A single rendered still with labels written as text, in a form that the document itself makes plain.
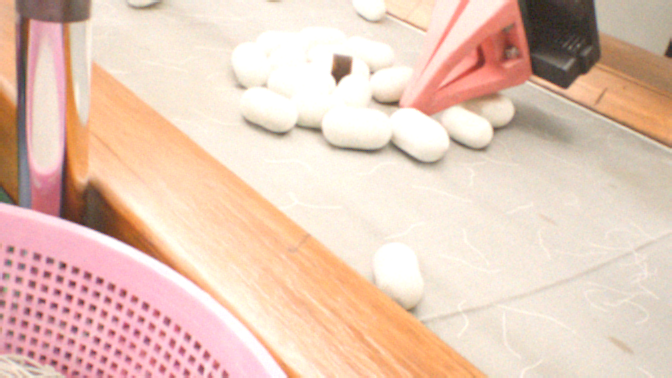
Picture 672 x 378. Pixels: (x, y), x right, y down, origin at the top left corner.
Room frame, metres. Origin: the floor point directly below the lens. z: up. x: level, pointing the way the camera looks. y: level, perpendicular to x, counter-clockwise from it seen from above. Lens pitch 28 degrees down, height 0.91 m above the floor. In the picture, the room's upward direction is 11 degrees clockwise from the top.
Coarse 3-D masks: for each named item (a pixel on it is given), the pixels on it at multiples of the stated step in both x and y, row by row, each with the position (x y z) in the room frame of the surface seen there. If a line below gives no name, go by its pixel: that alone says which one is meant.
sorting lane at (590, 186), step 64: (192, 0) 0.57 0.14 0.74; (256, 0) 0.61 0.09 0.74; (320, 0) 0.65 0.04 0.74; (128, 64) 0.42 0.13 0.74; (192, 64) 0.44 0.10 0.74; (192, 128) 0.35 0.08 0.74; (256, 128) 0.37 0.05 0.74; (512, 128) 0.44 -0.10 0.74; (576, 128) 0.47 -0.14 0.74; (320, 192) 0.31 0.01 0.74; (384, 192) 0.33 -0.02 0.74; (448, 192) 0.34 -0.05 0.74; (512, 192) 0.35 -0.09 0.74; (576, 192) 0.37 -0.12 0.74; (640, 192) 0.39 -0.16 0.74; (448, 256) 0.28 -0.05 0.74; (512, 256) 0.29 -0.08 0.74; (576, 256) 0.30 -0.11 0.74; (640, 256) 0.31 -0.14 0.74; (448, 320) 0.24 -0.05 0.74; (512, 320) 0.24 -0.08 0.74; (576, 320) 0.25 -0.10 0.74; (640, 320) 0.26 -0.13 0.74
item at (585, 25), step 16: (528, 0) 0.44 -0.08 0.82; (544, 0) 0.42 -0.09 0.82; (560, 0) 0.41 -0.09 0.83; (576, 0) 0.40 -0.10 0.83; (592, 0) 0.41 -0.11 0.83; (544, 16) 0.44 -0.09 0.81; (560, 16) 0.43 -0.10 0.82; (576, 16) 0.40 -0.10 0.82; (592, 16) 0.41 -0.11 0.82; (576, 32) 0.42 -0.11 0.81; (592, 32) 0.42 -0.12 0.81; (592, 48) 0.42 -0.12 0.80; (592, 64) 0.43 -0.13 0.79
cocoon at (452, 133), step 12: (456, 108) 0.41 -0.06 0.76; (444, 120) 0.41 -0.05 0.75; (456, 120) 0.40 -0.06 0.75; (468, 120) 0.40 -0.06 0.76; (480, 120) 0.40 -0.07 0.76; (456, 132) 0.40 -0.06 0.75; (468, 132) 0.40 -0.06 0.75; (480, 132) 0.39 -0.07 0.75; (468, 144) 0.40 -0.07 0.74; (480, 144) 0.40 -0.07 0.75
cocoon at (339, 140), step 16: (336, 112) 0.37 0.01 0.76; (352, 112) 0.37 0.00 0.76; (368, 112) 0.37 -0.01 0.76; (336, 128) 0.36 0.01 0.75; (352, 128) 0.36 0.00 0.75; (368, 128) 0.36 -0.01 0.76; (384, 128) 0.37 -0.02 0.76; (336, 144) 0.36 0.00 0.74; (352, 144) 0.36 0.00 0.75; (368, 144) 0.36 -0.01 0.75; (384, 144) 0.37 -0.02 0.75
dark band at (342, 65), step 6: (336, 54) 0.45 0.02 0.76; (336, 60) 0.45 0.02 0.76; (342, 60) 0.45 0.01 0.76; (348, 60) 0.45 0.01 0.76; (336, 66) 0.44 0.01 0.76; (342, 66) 0.44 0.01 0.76; (348, 66) 0.44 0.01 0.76; (330, 72) 0.44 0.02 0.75; (336, 72) 0.44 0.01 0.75; (342, 72) 0.44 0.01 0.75; (348, 72) 0.44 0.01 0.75; (336, 78) 0.44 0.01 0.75; (342, 78) 0.44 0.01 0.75; (336, 84) 0.44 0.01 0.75
